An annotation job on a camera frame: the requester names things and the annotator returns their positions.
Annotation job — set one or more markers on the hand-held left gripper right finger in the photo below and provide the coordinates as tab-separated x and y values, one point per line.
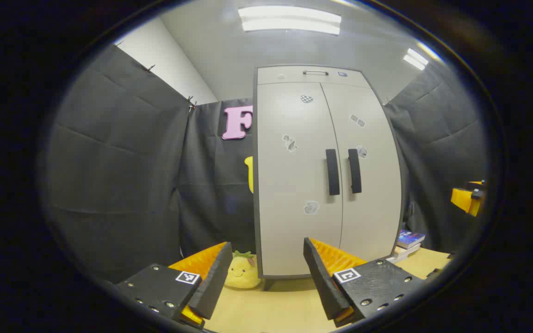
324	282

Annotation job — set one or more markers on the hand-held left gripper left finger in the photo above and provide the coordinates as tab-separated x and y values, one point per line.
215	282

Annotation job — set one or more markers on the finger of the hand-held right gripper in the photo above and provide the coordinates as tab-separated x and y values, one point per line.
463	199

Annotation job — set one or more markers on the grey cabinet door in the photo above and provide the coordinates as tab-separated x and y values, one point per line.
289	185
380	194

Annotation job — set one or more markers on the grey double-door shoe cabinet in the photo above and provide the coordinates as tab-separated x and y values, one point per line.
289	76

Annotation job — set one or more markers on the yellow pineapple plush toy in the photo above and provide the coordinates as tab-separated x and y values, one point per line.
241	276

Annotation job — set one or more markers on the blue book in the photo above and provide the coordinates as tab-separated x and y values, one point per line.
410	239

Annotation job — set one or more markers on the white book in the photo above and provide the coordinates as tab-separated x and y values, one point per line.
404	253

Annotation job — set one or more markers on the small ceiling light panel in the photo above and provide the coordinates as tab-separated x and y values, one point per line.
415	59

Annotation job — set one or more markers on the black backdrop cloth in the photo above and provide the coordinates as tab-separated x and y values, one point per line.
118	162

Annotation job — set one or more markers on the large ceiling light panel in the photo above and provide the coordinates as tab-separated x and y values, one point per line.
289	21

